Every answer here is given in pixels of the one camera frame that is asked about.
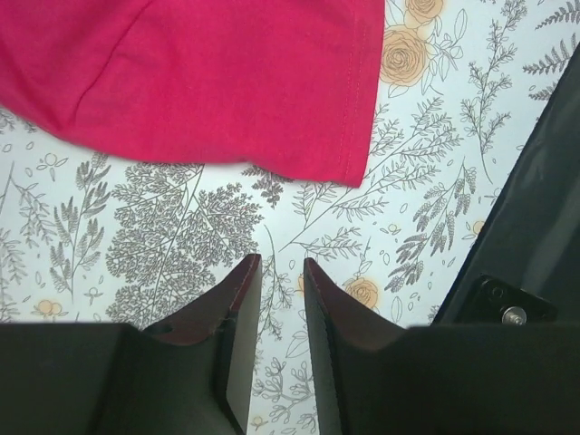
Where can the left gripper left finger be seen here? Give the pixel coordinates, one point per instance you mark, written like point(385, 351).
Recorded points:
point(201, 366)

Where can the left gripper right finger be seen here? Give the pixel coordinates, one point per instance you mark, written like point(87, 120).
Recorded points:
point(354, 376)

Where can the magenta t shirt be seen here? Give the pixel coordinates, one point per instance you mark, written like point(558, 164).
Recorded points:
point(290, 86)

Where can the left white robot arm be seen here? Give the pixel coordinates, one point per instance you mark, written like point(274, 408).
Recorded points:
point(500, 357)

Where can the floral table mat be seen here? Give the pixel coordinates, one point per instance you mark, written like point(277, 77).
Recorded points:
point(88, 238)

